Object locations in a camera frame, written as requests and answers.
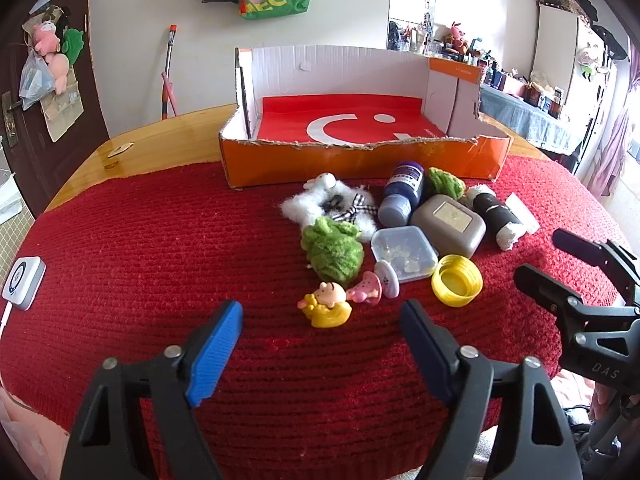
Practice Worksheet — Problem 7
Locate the purple curtain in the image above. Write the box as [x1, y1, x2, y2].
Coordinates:
[590, 45, 640, 198]

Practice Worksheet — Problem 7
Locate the brown square case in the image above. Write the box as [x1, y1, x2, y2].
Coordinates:
[410, 194, 487, 259]

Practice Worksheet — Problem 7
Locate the clear round lid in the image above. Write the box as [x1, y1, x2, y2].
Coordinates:
[375, 260, 401, 299]

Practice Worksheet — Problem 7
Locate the orange cardboard box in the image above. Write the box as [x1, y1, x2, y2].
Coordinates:
[218, 45, 515, 191]

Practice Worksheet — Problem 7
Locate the clear square plastic box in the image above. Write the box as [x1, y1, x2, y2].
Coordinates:
[370, 226, 439, 282]

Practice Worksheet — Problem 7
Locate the yellow ring cup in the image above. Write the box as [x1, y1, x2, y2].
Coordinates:
[431, 254, 483, 308]

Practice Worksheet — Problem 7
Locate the pink bunny plush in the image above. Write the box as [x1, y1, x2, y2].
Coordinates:
[446, 21, 470, 53]

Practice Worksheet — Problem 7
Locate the dark brown door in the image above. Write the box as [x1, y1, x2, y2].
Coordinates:
[0, 0, 111, 221]

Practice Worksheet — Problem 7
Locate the clear plastic bag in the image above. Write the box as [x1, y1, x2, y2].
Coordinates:
[19, 52, 56, 111]

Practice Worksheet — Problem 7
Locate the green yarn scrunchie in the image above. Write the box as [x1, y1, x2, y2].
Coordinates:
[426, 166, 467, 201]
[301, 216, 365, 282]

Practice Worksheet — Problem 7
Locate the pink cloth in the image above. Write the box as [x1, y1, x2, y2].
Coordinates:
[0, 385, 68, 480]

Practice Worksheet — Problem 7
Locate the white fluffy hair clip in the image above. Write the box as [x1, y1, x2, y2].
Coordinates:
[280, 172, 378, 241]

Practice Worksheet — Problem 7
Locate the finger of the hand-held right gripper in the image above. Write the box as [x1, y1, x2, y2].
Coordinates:
[513, 263, 640, 333]
[552, 228, 640, 307]

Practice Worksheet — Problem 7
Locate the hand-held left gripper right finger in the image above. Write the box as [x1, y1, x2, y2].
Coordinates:
[399, 299, 585, 480]

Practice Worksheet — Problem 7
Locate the wooden table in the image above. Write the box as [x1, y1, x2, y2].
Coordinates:
[45, 104, 551, 213]

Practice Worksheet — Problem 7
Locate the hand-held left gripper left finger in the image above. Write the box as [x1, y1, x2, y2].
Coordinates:
[60, 300, 244, 480]

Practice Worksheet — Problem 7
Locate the white cabinet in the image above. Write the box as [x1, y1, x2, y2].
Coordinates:
[530, 2, 621, 136]

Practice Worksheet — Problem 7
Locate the blue bottle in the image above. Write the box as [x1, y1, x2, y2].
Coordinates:
[377, 161, 426, 227]

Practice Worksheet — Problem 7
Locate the blue cloth covered table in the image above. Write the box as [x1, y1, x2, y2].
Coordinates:
[480, 85, 583, 156]

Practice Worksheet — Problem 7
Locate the grey stick orange tip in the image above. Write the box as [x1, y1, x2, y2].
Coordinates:
[161, 24, 178, 121]

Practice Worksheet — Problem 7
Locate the metal door handle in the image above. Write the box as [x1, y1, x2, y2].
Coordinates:
[1, 91, 23, 148]

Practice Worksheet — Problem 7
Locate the pink pig plush toy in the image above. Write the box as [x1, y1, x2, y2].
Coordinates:
[31, 21, 63, 57]

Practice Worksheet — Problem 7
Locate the pink toy figure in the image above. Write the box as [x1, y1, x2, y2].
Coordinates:
[345, 271, 383, 306]

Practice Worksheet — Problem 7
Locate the white square device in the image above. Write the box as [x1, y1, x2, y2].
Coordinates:
[1, 256, 47, 311]

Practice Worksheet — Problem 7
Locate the yellow duck toy figure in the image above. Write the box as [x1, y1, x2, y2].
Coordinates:
[297, 281, 352, 329]

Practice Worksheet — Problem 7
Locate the white towel roll black band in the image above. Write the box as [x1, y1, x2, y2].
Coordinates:
[462, 183, 541, 251]

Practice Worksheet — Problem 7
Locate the pale pink plush toy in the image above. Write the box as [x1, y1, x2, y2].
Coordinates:
[46, 52, 71, 95]

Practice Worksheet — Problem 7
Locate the red knit blanket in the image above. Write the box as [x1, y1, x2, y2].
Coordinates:
[0, 152, 632, 480]

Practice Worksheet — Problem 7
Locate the white plastic sheet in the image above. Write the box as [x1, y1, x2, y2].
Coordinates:
[0, 170, 23, 221]

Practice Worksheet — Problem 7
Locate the brown paper pocket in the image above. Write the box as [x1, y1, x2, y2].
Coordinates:
[40, 67, 85, 143]

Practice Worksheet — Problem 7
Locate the row of cosmetic bottles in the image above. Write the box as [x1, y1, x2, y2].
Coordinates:
[387, 17, 566, 118]

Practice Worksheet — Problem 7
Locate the green plush toy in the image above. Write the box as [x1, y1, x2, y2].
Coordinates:
[62, 28, 85, 67]

